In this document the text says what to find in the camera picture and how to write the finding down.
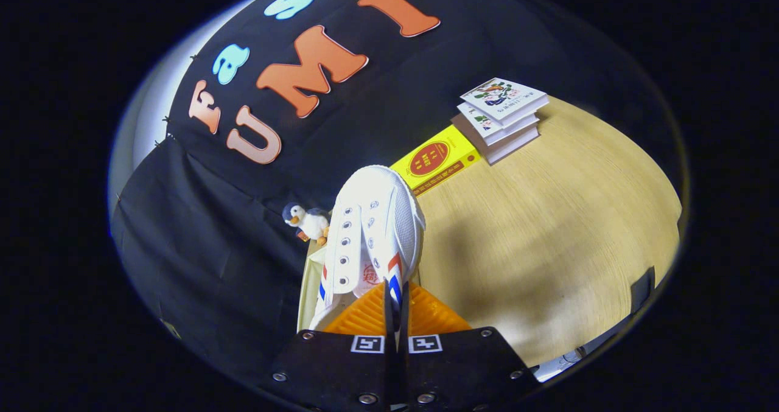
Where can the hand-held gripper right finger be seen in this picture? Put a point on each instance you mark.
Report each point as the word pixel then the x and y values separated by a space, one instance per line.
pixel 456 369

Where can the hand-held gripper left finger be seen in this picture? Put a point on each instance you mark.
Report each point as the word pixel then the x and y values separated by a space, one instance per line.
pixel 341 369

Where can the cream fabric storage box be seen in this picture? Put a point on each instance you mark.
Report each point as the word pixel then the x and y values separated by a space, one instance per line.
pixel 308 296

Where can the white canvas shoe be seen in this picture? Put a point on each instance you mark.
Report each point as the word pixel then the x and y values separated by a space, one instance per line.
pixel 377 217

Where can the penguin plush toy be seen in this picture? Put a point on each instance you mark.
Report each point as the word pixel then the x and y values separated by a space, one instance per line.
pixel 311 222

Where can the dark rectangular panel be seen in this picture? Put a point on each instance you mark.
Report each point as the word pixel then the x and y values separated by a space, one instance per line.
pixel 642 290

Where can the yellow book with red circle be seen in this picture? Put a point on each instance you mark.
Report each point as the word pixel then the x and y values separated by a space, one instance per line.
pixel 435 159

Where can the brown cover book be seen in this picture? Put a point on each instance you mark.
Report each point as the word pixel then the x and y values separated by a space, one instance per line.
pixel 508 147

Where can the white thin book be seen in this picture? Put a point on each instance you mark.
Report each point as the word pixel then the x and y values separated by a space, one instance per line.
pixel 487 126

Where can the white illustrated book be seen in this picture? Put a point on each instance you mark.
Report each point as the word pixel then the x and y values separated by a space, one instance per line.
pixel 502 95

